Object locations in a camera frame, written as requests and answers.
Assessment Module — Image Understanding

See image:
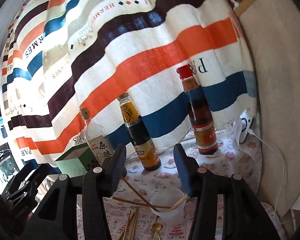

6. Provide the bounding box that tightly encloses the gold spoon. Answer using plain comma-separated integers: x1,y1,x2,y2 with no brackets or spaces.
150,223,162,240

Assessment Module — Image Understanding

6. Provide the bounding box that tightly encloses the bamboo chopstick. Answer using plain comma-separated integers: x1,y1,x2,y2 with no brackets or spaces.
118,212,135,240
130,207,140,240
112,197,171,209
168,195,189,212
121,176,160,212

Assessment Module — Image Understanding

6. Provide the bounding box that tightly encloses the clear cooking wine bottle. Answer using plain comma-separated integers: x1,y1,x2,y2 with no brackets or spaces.
79,107,114,166

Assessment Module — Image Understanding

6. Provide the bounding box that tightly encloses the green checkered box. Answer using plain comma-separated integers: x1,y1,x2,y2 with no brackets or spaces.
55,143,100,178

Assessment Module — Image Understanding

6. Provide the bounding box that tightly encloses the red capped sauce bottle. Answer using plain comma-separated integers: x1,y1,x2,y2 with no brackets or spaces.
177,64,218,155

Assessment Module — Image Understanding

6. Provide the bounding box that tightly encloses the dark soy sauce bottle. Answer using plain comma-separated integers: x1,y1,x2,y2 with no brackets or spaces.
117,92,161,171

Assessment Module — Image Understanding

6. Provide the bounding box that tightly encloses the translucent plastic cup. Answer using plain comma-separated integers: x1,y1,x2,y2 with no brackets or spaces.
150,187,185,225

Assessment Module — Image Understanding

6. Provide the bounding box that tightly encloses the printed bear tablecloth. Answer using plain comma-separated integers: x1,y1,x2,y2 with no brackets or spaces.
76,122,288,240

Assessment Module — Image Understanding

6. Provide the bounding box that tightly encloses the white charging device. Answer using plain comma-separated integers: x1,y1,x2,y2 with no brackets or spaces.
233,108,254,144

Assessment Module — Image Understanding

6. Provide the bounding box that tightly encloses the striped orange blue white blanket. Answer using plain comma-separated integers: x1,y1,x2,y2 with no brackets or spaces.
0,0,257,165

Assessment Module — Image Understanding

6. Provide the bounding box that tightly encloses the beige cushion board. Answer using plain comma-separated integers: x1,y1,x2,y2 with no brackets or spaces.
239,0,300,216

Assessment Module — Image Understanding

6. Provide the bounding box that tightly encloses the white cable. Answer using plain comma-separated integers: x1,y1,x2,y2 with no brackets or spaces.
248,128,294,224

